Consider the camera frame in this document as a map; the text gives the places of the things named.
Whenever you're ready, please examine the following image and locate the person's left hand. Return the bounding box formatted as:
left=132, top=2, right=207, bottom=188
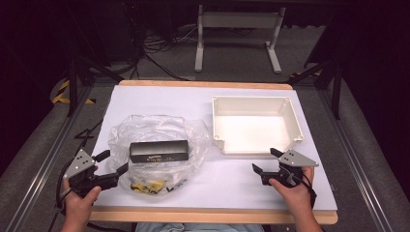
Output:
left=62, top=179, right=103, bottom=224

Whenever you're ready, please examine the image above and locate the aluminium rail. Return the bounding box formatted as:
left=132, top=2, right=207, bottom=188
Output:
left=317, top=90, right=395, bottom=232
left=4, top=85, right=95, bottom=232

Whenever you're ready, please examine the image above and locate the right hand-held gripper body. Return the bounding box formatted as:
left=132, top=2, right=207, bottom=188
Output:
left=260, top=149, right=320, bottom=189

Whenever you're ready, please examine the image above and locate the white metal stand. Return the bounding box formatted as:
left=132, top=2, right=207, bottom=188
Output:
left=193, top=4, right=287, bottom=74

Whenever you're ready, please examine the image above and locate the yellow item in bag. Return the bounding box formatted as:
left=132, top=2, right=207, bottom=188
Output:
left=130, top=180, right=167, bottom=195

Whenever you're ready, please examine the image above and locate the white paper sheet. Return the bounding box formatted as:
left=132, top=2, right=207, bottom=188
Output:
left=91, top=85, right=338, bottom=212

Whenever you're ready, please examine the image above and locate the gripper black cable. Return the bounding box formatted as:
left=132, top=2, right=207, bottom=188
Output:
left=47, top=159, right=75, bottom=232
left=301, top=173, right=318, bottom=209

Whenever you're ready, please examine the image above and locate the white plastic container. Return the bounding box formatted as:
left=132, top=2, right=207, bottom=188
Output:
left=211, top=95, right=305, bottom=156

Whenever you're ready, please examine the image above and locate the clear plastic bag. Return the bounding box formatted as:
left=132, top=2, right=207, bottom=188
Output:
left=107, top=114, right=212, bottom=197

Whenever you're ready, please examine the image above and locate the person's right hand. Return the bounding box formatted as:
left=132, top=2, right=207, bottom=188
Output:
left=269, top=166, right=315, bottom=216

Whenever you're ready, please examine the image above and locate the yellow black hazard tape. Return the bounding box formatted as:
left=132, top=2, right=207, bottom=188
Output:
left=51, top=79, right=97, bottom=105

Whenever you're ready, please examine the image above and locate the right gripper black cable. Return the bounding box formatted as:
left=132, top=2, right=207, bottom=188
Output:
left=301, top=173, right=318, bottom=209

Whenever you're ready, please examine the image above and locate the black rectangular box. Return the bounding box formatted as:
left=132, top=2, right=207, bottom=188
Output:
left=129, top=139, right=190, bottom=164

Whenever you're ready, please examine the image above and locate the tangle of floor cables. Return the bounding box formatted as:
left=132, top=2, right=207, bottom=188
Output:
left=129, top=25, right=201, bottom=81

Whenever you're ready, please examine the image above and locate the wooden table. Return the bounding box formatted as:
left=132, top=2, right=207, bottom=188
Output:
left=89, top=79, right=338, bottom=225

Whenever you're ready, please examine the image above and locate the black metal stand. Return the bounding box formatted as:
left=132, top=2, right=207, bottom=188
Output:
left=288, top=47, right=343, bottom=120
left=66, top=54, right=125, bottom=118

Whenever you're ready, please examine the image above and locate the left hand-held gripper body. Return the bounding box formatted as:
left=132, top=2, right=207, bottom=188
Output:
left=63, top=148, right=120, bottom=198

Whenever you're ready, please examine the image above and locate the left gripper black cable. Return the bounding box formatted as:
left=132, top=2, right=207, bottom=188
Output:
left=47, top=159, right=75, bottom=232

